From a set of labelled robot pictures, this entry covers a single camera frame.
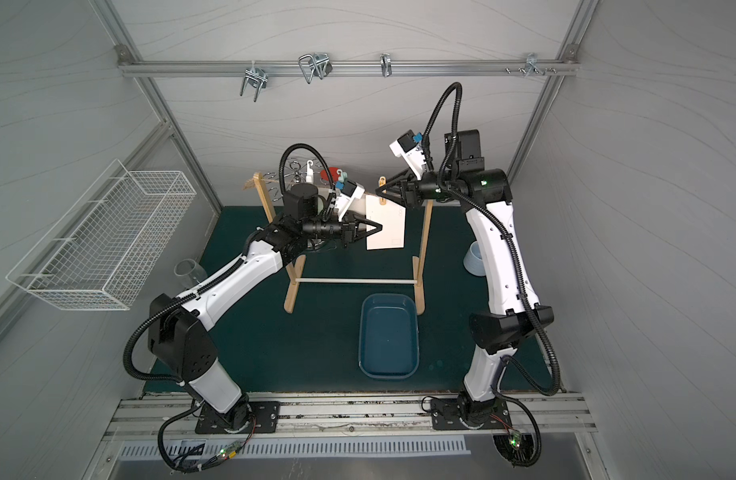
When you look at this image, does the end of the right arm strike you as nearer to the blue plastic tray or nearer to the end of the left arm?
the end of the left arm

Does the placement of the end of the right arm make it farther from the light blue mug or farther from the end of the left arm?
the light blue mug

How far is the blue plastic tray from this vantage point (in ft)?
2.70
